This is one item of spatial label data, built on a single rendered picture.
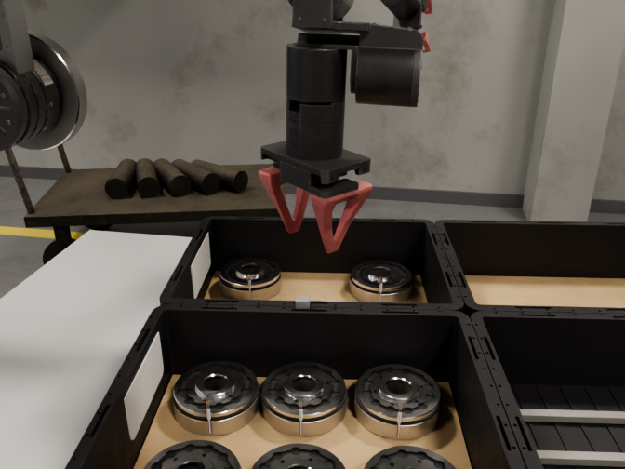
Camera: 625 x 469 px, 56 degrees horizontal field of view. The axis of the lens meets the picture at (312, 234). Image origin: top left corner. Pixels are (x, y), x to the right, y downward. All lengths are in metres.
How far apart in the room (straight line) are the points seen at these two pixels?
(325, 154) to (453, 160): 3.14
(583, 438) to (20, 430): 0.77
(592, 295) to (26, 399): 0.94
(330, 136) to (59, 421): 0.64
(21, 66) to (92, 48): 3.06
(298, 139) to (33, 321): 0.83
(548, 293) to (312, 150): 0.60
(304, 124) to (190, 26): 3.26
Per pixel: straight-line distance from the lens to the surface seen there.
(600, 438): 0.80
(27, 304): 1.35
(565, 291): 1.08
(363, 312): 0.75
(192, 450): 0.68
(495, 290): 1.05
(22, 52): 1.05
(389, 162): 3.70
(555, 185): 3.51
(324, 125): 0.57
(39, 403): 1.06
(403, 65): 0.55
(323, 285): 1.02
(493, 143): 3.69
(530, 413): 0.78
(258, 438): 0.72
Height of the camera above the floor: 1.32
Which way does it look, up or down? 24 degrees down
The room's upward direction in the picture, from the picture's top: straight up
